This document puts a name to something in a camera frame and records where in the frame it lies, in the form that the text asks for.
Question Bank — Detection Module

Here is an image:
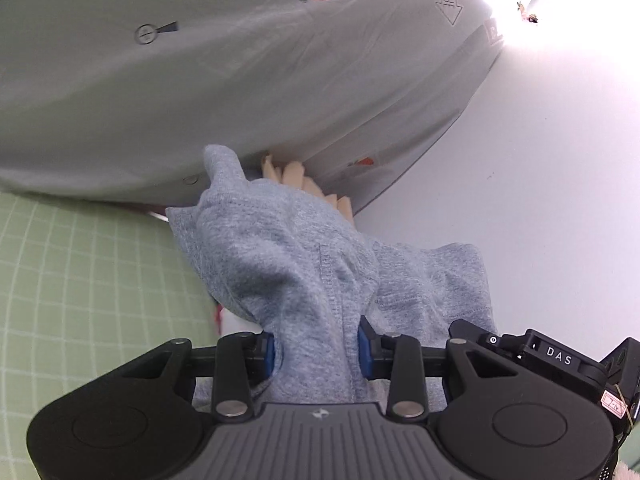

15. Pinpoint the green grid mat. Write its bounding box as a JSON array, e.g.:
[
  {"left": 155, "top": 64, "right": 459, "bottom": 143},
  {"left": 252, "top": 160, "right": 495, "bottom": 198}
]
[{"left": 0, "top": 192, "right": 221, "bottom": 480}]

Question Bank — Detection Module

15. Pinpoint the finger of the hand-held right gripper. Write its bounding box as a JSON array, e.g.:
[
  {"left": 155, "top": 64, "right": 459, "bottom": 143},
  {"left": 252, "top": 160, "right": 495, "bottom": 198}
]
[{"left": 447, "top": 318, "right": 503, "bottom": 351}]

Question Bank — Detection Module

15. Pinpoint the grey zip hoodie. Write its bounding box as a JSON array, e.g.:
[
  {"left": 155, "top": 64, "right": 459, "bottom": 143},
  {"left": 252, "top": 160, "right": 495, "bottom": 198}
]
[{"left": 165, "top": 144, "right": 496, "bottom": 411}]

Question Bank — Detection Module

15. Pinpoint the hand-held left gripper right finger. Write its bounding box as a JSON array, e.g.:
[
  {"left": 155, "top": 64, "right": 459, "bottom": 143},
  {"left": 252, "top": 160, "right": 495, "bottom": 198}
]
[{"left": 356, "top": 316, "right": 523, "bottom": 418}]

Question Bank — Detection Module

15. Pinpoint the grey carrot print sheet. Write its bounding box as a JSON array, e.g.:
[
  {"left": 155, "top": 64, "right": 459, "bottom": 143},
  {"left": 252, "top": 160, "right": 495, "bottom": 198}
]
[{"left": 0, "top": 0, "right": 556, "bottom": 221}]

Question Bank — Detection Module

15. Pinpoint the white red-edged item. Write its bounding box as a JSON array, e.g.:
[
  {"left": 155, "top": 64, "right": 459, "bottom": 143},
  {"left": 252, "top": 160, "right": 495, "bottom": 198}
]
[{"left": 214, "top": 305, "right": 263, "bottom": 338}]

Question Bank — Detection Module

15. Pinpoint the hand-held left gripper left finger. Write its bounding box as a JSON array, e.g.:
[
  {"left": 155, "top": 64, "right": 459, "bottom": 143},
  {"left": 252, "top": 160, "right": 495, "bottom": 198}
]
[{"left": 117, "top": 332, "right": 277, "bottom": 418}]

